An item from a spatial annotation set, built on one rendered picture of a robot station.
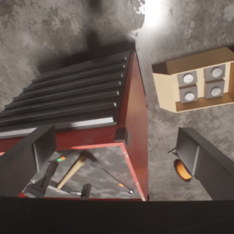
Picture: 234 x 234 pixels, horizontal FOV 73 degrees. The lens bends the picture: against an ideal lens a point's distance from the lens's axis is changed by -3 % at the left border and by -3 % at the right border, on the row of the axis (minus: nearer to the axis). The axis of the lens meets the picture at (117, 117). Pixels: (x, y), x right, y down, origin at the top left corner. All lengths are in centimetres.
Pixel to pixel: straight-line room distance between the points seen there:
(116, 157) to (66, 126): 20
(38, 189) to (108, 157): 25
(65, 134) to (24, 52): 114
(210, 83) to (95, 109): 93
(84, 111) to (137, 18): 83
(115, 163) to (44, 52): 115
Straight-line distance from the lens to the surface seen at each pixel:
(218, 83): 134
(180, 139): 16
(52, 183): 86
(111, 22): 127
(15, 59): 169
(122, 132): 47
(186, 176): 190
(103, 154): 58
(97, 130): 52
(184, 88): 128
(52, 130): 16
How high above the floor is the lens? 124
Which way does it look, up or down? 49 degrees down
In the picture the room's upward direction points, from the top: 169 degrees counter-clockwise
